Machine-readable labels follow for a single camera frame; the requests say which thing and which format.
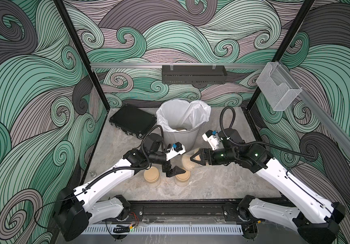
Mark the black flat case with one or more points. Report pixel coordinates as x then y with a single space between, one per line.
133 121

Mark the jar with beige lid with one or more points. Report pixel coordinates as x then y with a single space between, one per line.
182 180
152 176

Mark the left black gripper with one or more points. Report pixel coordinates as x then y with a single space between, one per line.
171 172

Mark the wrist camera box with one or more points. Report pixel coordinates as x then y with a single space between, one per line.
212 138
178 147

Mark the white slotted cable duct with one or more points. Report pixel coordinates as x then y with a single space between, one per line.
169 229

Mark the small colourful card box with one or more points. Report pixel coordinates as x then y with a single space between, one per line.
173 154

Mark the silver mesh waste bin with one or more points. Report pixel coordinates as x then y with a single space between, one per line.
187 139

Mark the left jar with beige lid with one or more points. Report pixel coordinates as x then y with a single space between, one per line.
152 176

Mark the black perforated wall shelf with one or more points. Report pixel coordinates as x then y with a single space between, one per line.
197 75

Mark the middle jar with beige lid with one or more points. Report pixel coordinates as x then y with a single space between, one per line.
182 180

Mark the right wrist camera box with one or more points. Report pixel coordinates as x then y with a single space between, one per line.
212 138

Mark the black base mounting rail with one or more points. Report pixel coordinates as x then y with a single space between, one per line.
228 209

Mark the clear plastic rice jar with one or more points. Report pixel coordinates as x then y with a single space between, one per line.
187 163

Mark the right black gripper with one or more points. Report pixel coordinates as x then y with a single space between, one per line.
204 151

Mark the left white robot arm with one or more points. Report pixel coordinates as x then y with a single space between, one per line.
76 209

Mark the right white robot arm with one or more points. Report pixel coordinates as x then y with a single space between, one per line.
313 217

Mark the clear acrylic wall holder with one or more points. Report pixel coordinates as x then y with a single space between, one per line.
278 86

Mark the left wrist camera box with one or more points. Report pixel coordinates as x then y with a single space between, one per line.
178 147

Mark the white plastic bin liner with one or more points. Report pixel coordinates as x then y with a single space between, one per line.
180 113

